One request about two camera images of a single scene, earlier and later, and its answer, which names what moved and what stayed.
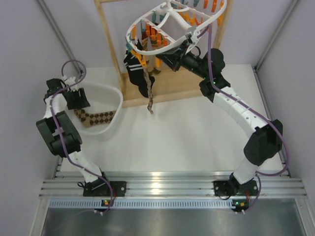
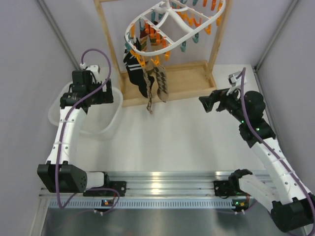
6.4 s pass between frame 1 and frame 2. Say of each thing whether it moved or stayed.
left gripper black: moved
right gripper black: moved
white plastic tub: stayed
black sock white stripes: stayed
